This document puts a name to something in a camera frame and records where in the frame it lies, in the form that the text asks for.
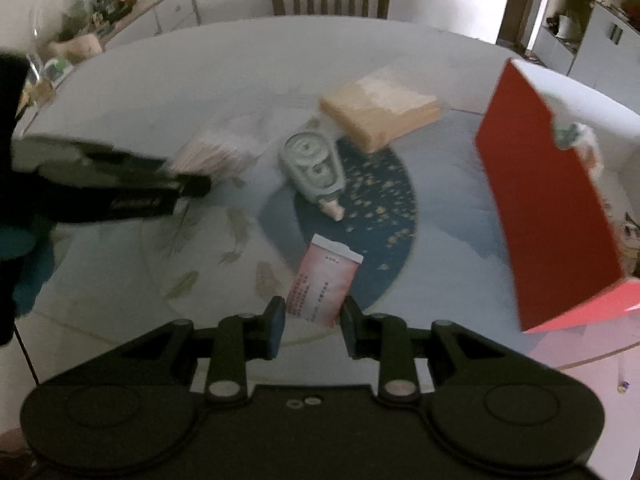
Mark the white green wrapped item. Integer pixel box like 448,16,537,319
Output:
552,120,603,177

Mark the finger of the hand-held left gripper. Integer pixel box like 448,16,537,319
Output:
14,137,172,177
34,175,212,224

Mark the white side cabinet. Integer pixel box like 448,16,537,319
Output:
22,0,202,111

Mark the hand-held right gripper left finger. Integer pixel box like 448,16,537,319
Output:
117,296,287,403

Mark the white tall cabinet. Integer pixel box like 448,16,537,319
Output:
569,1,640,107

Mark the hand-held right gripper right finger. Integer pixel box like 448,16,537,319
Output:
340,296,506,403

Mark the beige plush toy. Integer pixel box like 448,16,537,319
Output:
46,31,104,62

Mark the pink white packet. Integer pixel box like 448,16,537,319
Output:
286,233,365,328

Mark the red cardboard box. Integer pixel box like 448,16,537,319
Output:
474,57,640,334

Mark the grey correction tape dispenser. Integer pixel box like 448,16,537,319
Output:
278,130,347,222

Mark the cotton swab pack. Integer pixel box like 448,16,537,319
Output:
169,114,267,182

